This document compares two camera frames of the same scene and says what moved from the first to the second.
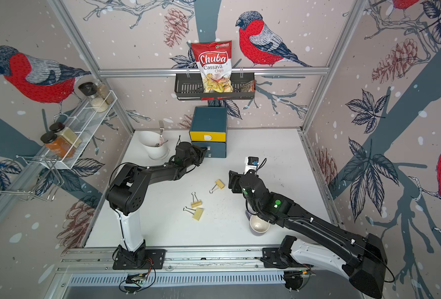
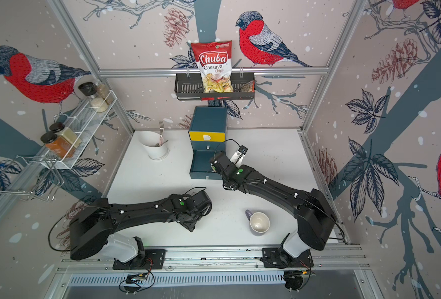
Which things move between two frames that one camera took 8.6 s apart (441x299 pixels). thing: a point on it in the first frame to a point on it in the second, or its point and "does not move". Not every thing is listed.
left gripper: x=200 y=152 to x=191 y=224
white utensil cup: x=149 y=139 does not move
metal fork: x=161 y=122 does not move
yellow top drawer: x=208 y=136 does not move
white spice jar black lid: x=90 y=89 does not move
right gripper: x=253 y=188 to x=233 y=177
